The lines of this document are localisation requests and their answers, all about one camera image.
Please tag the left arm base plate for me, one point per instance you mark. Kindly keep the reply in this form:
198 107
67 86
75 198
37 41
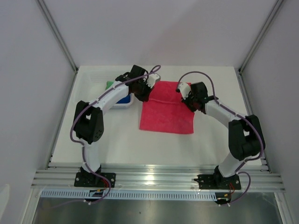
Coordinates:
89 180

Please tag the aluminium frame post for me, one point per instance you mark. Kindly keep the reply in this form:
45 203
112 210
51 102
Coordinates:
262 34
56 33

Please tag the green towel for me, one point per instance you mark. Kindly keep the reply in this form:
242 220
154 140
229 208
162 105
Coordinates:
109 85

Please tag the aluminium frame post right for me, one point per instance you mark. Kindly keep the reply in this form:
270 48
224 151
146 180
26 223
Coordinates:
262 34

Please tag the slotted cable duct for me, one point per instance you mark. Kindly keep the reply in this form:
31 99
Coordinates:
130 195

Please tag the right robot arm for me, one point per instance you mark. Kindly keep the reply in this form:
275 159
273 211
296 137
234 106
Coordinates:
245 137

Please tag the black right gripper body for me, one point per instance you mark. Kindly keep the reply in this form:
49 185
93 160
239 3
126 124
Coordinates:
189 101

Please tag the aluminium front rail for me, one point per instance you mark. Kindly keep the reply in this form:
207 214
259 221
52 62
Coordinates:
156 177

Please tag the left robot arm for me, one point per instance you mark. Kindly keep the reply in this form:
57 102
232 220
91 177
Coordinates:
88 123

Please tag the pink towel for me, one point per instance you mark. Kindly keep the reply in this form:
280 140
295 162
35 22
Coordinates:
164 112

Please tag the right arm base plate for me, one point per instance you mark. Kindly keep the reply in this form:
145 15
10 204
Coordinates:
206 181

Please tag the aluminium frame rail right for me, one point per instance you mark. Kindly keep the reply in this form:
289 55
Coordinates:
250 111

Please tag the white plastic basket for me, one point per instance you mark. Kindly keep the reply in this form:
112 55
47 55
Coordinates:
91 81

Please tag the aluminium frame post left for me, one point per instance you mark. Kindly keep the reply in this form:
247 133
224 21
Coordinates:
56 33

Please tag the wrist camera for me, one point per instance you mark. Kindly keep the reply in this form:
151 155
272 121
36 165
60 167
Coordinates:
152 80
184 89

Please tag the blue towel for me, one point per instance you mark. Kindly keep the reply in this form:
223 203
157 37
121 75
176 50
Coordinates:
125 100

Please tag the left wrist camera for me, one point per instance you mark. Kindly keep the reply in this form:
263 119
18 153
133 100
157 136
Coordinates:
152 80

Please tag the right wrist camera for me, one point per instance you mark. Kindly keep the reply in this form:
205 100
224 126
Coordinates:
184 89

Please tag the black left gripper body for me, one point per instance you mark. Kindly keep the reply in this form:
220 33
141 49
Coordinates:
143 90

